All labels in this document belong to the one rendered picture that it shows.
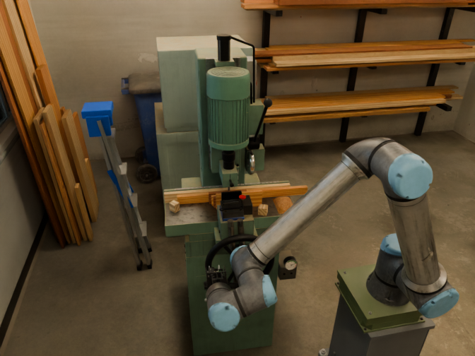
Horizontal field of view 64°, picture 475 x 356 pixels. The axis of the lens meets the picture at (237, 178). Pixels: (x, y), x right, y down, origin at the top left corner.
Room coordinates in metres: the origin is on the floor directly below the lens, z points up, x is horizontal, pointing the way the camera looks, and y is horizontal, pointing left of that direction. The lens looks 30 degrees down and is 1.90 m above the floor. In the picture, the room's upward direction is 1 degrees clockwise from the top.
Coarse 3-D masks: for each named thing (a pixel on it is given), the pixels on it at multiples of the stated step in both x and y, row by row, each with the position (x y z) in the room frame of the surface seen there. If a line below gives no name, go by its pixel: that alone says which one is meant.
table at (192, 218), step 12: (168, 204) 1.47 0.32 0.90; (180, 204) 1.47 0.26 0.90; (192, 204) 1.47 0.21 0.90; (204, 204) 1.47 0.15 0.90; (264, 204) 1.48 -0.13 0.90; (168, 216) 1.38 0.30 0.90; (180, 216) 1.38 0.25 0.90; (192, 216) 1.38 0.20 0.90; (204, 216) 1.38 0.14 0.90; (216, 216) 1.38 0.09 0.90; (264, 216) 1.38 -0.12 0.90; (276, 216) 1.39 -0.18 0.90; (168, 228) 1.31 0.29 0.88; (180, 228) 1.32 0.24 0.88; (192, 228) 1.33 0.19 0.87; (204, 228) 1.34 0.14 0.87; (216, 228) 1.33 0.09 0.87; (216, 240) 1.25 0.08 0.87
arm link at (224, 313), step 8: (216, 288) 0.89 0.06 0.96; (224, 288) 0.90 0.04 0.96; (208, 296) 0.88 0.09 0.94; (216, 296) 0.85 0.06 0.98; (224, 296) 0.83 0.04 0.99; (232, 296) 0.83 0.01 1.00; (208, 304) 0.84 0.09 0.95; (216, 304) 0.80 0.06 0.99; (224, 304) 0.79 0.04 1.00; (232, 304) 0.80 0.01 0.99; (208, 312) 0.80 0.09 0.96; (216, 312) 0.78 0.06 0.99; (224, 312) 0.78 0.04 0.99; (232, 312) 0.78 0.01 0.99; (240, 312) 0.79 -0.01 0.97; (216, 320) 0.77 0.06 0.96; (224, 320) 0.77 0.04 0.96; (232, 320) 0.77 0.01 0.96; (216, 328) 0.76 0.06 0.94; (224, 328) 0.76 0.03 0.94; (232, 328) 0.76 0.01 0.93
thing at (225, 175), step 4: (220, 160) 1.59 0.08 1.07; (220, 164) 1.56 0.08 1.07; (220, 168) 1.55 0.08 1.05; (220, 172) 1.55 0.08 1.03; (224, 172) 1.48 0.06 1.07; (228, 172) 1.48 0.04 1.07; (232, 172) 1.48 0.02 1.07; (236, 172) 1.48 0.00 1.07; (220, 176) 1.56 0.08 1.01; (224, 176) 1.47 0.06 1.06; (228, 176) 1.47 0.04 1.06; (232, 176) 1.47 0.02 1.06; (236, 176) 1.47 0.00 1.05; (224, 180) 1.47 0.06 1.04; (228, 180) 1.47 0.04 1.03; (232, 180) 1.47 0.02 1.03; (236, 180) 1.47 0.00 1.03; (224, 184) 1.47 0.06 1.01; (228, 184) 1.47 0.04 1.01; (236, 184) 1.47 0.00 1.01
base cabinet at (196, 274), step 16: (224, 256) 1.35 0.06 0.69; (192, 272) 1.33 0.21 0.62; (272, 272) 1.39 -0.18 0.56; (192, 288) 1.32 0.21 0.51; (192, 304) 1.32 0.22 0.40; (272, 304) 1.39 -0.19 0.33; (192, 320) 1.32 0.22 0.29; (208, 320) 1.33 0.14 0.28; (240, 320) 1.36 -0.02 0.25; (256, 320) 1.37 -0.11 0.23; (272, 320) 1.39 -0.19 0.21; (192, 336) 1.32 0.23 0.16; (208, 336) 1.33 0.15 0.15; (224, 336) 1.35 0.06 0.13; (240, 336) 1.36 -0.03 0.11; (256, 336) 1.38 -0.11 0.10; (272, 336) 1.39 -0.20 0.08; (208, 352) 1.33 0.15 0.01
